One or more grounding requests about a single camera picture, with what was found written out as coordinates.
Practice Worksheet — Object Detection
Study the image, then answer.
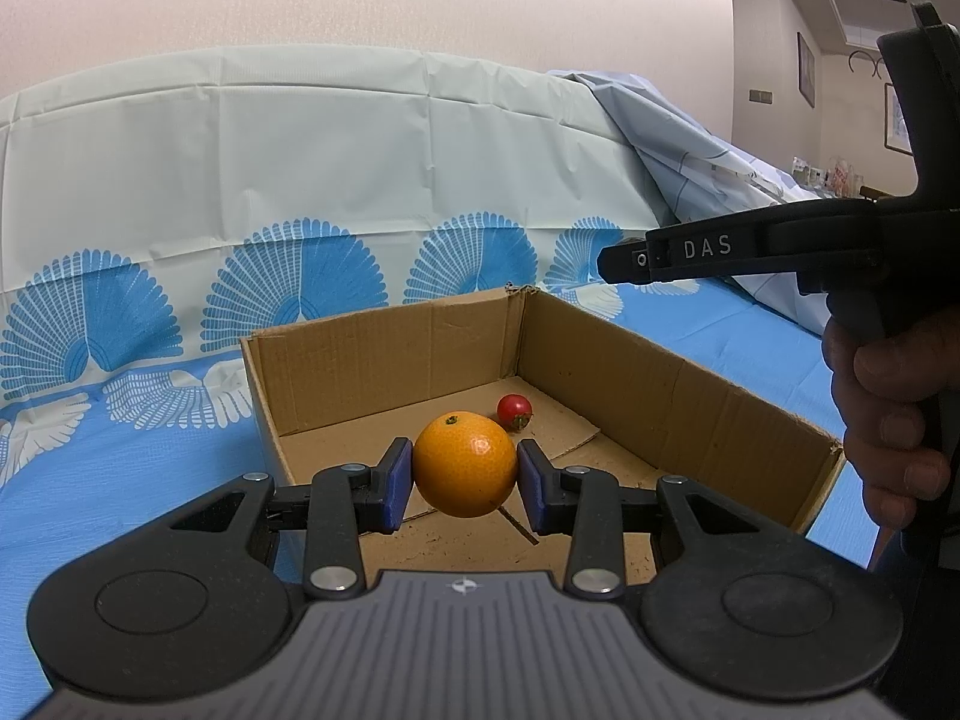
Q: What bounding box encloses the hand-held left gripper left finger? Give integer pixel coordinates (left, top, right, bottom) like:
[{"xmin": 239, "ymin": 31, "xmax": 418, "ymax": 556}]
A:
[{"xmin": 159, "ymin": 437, "xmax": 415, "ymax": 602}]

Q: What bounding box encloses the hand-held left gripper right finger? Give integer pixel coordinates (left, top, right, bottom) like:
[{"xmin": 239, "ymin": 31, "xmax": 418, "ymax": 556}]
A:
[{"xmin": 517, "ymin": 440, "xmax": 775, "ymax": 602}]

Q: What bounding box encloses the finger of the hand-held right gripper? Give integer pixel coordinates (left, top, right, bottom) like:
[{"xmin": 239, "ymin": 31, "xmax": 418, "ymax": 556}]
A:
[{"xmin": 598, "ymin": 195, "xmax": 897, "ymax": 295}]

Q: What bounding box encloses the small orange mandarin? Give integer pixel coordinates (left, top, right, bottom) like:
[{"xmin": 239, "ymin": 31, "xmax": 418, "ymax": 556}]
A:
[{"xmin": 412, "ymin": 411, "xmax": 520, "ymax": 518}]

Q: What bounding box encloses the red cherry tomato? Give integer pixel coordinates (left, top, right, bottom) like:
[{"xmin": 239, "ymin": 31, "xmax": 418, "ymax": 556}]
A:
[{"xmin": 496, "ymin": 393, "xmax": 534, "ymax": 433}]

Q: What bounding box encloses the brown cardboard box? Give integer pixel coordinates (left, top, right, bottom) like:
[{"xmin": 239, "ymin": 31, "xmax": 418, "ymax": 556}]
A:
[{"xmin": 240, "ymin": 286, "xmax": 847, "ymax": 593}]

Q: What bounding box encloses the person's right hand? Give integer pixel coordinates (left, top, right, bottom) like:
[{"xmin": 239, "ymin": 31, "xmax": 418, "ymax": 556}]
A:
[{"xmin": 821, "ymin": 307, "xmax": 953, "ymax": 533}]

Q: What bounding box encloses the pale grey-blue sheet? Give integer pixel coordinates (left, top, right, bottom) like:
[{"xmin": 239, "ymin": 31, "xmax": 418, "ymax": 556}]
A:
[{"xmin": 547, "ymin": 69, "xmax": 852, "ymax": 338}]

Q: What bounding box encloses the cluster of small bottles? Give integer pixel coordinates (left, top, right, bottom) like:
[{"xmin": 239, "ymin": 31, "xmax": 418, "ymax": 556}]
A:
[{"xmin": 791, "ymin": 154, "xmax": 865, "ymax": 200}]

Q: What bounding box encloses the blue fan-print tablecloth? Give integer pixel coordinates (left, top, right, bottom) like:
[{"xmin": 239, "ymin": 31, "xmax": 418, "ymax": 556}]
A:
[{"xmin": 0, "ymin": 45, "xmax": 901, "ymax": 720}]

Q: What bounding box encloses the person's dark blue clothing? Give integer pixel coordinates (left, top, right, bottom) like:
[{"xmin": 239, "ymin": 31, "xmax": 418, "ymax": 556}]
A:
[{"xmin": 874, "ymin": 532, "xmax": 960, "ymax": 720}]

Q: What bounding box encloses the pale framed wall picture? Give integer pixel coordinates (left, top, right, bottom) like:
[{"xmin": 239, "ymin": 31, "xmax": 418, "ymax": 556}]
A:
[{"xmin": 883, "ymin": 82, "xmax": 914, "ymax": 155}]

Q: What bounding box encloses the dark framed wall picture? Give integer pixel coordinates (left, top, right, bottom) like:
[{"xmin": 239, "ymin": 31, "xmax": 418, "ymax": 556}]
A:
[{"xmin": 796, "ymin": 31, "xmax": 818, "ymax": 108}]

